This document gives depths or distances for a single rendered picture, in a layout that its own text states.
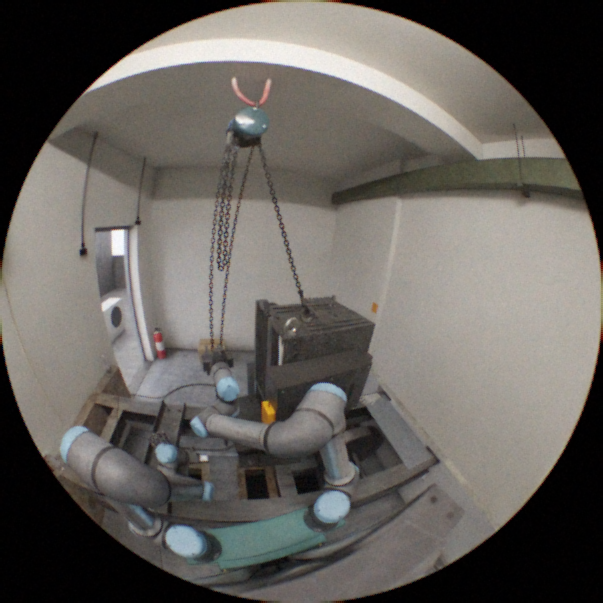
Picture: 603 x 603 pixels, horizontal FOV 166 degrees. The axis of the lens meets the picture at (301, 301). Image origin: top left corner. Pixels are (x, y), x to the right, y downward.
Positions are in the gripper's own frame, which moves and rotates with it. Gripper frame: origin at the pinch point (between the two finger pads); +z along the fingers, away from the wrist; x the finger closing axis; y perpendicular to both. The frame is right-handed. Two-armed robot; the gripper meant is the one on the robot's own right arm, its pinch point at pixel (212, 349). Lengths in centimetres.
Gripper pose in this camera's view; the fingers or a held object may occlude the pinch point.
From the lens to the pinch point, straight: 99.1
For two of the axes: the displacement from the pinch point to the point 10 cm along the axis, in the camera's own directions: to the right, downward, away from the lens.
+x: 8.4, -0.5, 5.4
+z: -5.3, -3.0, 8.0
